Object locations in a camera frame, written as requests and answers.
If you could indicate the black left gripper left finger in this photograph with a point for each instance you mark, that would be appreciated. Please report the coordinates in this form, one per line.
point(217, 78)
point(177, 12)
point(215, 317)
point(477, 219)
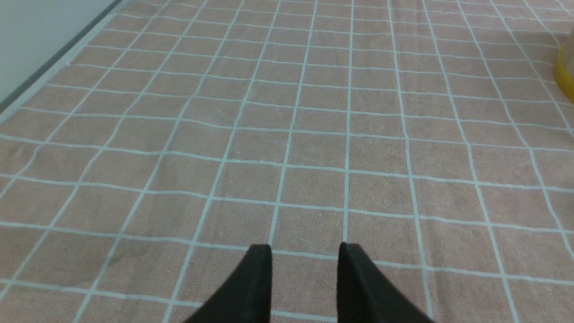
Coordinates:
point(245, 296)

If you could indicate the pink checkered tablecloth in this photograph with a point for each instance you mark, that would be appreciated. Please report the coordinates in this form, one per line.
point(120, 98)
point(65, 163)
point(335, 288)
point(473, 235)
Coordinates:
point(430, 132)

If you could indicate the yellow bamboo steamer basket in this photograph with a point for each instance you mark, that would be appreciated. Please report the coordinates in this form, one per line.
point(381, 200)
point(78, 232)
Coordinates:
point(563, 71)

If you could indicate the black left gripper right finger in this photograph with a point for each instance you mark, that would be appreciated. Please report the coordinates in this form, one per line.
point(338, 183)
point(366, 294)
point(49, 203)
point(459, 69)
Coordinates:
point(365, 295)

